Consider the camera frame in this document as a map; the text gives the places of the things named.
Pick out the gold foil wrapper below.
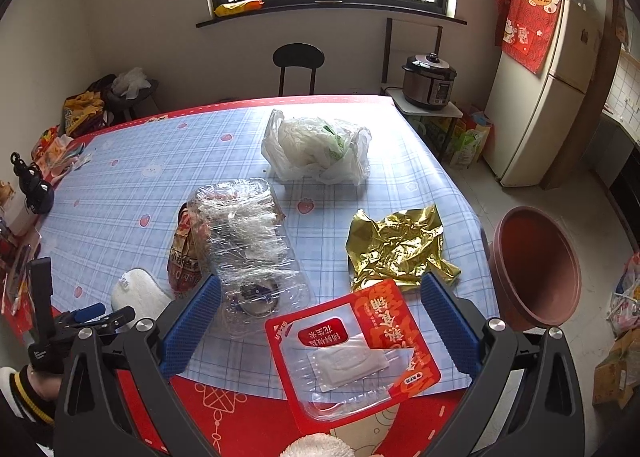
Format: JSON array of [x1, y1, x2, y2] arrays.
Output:
[[346, 204, 462, 294]]

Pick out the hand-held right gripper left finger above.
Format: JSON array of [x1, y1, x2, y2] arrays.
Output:
[[54, 274, 223, 457]]

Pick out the yellow snack packet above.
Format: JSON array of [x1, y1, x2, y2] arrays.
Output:
[[214, 0, 265, 18]]

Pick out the green white bag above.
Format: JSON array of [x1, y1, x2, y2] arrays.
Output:
[[449, 129, 488, 170]]

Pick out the crumpled white plastic bag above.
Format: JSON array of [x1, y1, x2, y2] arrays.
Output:
[[111, 68, 151, 100]]

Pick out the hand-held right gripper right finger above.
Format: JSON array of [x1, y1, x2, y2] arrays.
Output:
[[420, 271, 586, 457]]

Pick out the person's left hand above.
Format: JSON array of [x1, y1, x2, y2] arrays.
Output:
[[27, 368, 63, 402]]

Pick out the black round-back chair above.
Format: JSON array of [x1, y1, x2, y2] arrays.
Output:
[[272, 43, 326, 98]]

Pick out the white jar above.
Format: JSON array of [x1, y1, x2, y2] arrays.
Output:
[[0, 181, 37, 238]]

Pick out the white face mask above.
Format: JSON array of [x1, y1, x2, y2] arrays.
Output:
[[111, 268, 173, 330]]

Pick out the white plastic bag with greens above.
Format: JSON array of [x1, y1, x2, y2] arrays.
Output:
[[261, 109, 373, 186]]

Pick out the clear plastic container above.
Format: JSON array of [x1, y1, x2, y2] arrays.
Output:
[[186, 177, 313, 338]]

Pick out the yellow snack bag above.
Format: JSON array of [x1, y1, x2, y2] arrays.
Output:
[[62, 92, 106, 138]]

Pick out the brown plastic basin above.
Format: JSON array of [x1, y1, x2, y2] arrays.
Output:
[[492, 206, 583, 333]]

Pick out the electric pressure cooker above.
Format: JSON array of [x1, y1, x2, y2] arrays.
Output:
[[402, 53, 457, 112]]

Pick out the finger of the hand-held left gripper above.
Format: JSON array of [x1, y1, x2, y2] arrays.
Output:
[[97, 306, 137, 335], [69, 303, 107, 325]]

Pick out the black stool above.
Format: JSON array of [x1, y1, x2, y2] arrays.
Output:
[[102, 79, 161, 125]]

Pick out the red food tray package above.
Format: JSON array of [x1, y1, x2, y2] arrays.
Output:
[[265, 278, 442, 435]]

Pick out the red orange bag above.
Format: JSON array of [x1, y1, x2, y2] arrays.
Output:
[[460, 107, 494, 134]]

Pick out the cardboard box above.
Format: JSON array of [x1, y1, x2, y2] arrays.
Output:
[[592, 332, 640, 410]]

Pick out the person's left forearm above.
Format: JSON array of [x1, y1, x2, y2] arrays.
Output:
[[0, 366, 56, 457]]

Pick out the round metal lid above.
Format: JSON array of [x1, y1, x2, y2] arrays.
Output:
[[235, 282, 281, 320]]

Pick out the cream refrigerator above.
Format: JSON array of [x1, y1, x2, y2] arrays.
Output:
[[482, 0, 608, 188]]

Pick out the white sachet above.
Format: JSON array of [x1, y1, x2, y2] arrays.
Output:
[[307, 344, 390, 393]]

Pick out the red orange snack packets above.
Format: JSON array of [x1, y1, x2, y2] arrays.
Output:
[[32, 127, 88, 178]]

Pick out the red printed cloth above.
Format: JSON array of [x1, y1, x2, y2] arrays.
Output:
[[495, 0, 566, 74]]

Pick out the small white side table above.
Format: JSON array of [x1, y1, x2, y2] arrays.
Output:
[[381, 86, 463, 158]]

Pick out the plastic bag with goods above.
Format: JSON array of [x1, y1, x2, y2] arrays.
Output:
[[607, 252, 640, 333]]

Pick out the brown snack bag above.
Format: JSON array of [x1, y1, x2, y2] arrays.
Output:
[[166, 203, 216, 300]]

